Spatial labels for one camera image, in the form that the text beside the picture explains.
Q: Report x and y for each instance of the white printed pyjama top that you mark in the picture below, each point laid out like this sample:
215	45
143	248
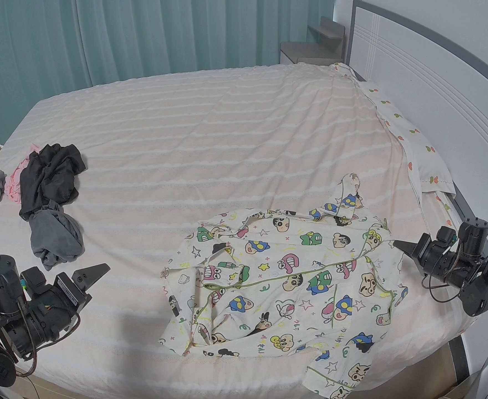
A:
293	281

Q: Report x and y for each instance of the pink garment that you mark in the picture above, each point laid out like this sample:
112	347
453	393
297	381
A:
14	183

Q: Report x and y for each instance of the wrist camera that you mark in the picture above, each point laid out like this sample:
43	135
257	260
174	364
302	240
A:
447	236
34	281

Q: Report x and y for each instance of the blue-green curtain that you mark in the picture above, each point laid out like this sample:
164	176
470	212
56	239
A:
144	23

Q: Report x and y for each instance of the white printed pillow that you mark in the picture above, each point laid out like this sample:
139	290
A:
418	156

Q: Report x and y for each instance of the grey white bedside table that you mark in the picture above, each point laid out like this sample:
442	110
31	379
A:
306	50

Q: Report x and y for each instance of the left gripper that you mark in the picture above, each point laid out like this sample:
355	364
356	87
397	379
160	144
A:
54	318

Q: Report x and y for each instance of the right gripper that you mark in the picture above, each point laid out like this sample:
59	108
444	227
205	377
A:
437	262

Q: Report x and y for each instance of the dark grey garment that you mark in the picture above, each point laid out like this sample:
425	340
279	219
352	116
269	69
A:
57	235

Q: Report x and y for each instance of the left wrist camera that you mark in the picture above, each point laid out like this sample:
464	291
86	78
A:
34	281

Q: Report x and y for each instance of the bed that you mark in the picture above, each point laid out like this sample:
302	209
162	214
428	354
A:
235	131

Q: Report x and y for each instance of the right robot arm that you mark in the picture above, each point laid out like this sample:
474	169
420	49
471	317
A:
483	281

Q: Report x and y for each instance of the black garment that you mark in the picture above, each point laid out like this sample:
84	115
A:
48	177

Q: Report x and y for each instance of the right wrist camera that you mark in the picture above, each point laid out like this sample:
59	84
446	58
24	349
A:
447	236

